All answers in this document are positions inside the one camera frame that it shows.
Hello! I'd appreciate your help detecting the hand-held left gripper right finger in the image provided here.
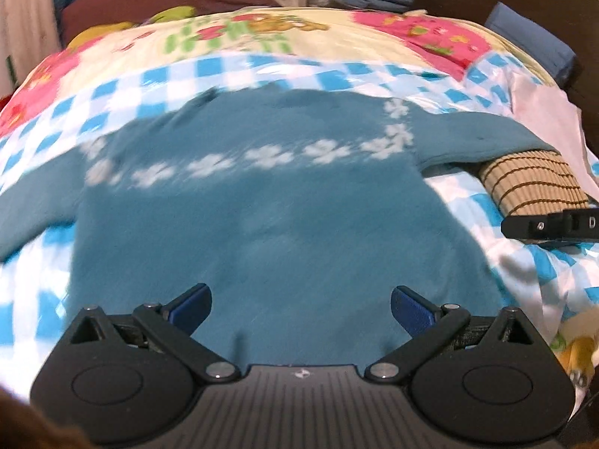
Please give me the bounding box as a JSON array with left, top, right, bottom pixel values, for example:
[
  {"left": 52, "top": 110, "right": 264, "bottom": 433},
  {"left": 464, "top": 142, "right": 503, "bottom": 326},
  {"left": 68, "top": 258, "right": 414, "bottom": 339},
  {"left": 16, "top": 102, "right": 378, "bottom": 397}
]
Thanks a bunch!
[{"left": 365, "top": 285, "right": 539, "bottom": 382}]

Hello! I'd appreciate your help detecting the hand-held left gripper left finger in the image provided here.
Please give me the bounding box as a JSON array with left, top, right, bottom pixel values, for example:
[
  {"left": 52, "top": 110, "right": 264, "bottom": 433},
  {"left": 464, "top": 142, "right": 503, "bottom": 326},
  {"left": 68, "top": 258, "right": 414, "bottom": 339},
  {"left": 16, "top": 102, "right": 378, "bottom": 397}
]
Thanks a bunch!
[{"left": 69, "top": 283, "right": 241, "bottom": 382}]

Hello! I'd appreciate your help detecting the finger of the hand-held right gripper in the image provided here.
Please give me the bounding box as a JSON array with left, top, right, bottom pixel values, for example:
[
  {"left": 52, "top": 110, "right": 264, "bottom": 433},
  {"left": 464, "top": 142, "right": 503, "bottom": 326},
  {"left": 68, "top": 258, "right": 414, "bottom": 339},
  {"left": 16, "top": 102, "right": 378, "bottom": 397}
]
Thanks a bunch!
[{"left": 501, "top": 208, "right": 599, "bottom": 244}]

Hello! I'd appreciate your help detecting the bamboo mat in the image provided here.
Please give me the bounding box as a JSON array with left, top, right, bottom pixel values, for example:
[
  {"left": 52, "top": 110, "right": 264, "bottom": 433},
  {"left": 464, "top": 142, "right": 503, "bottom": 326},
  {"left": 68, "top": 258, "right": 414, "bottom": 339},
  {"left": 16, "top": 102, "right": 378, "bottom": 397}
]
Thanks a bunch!
[{"left": 478, "top": 149, "right": 591, "bottom": 220}]

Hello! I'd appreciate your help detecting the teal sweater with white flowers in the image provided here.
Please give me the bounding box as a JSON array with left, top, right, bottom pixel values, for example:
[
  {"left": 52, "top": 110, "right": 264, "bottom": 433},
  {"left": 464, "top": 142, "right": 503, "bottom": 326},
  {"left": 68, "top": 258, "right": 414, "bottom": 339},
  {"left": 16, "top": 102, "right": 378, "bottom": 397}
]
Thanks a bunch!
[{"left": 0, "top": 86, "right": 560, "bottom": 366}]

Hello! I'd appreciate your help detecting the pale pink cloth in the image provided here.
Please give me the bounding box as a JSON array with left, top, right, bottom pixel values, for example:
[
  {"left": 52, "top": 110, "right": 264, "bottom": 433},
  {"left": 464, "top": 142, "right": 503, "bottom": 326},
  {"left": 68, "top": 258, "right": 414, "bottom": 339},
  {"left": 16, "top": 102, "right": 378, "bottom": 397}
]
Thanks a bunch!
[{"left": 508, "top": 72, "right": 594, "bottom": 165}]

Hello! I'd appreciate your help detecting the blue folded cloth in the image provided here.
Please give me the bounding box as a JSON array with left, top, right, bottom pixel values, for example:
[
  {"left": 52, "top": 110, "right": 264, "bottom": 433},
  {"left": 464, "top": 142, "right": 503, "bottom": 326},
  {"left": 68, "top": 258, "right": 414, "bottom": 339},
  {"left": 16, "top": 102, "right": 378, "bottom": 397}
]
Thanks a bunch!
[{"left": 484, "top": 2, "right": 577, "bottom": 87}]

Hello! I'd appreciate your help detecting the blue white checkered plastic sheet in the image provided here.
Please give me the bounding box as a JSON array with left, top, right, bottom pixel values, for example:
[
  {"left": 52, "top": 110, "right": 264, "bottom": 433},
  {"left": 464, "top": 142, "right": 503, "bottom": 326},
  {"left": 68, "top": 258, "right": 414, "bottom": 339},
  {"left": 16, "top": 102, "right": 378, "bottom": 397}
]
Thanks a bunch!
[{"left": 0, "top": 4, "right": 599, "bottom": 403}]

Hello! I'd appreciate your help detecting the yellow-green cloth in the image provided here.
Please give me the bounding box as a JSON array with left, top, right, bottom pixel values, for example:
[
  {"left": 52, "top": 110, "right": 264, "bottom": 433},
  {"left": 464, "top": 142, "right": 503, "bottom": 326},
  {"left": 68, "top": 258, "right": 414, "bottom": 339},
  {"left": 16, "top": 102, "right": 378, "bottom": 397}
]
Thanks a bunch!
[{"left": 68, "top": 6, "right": 198, "bottom": 48}]

